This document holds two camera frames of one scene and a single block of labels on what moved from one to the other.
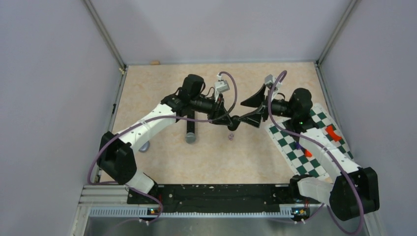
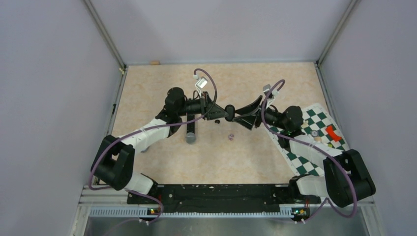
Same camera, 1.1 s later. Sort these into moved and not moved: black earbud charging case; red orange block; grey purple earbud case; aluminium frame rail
Moved: black earbud charging case
Not moved: aluminium frame rail; grey purple earbud case; red orange block
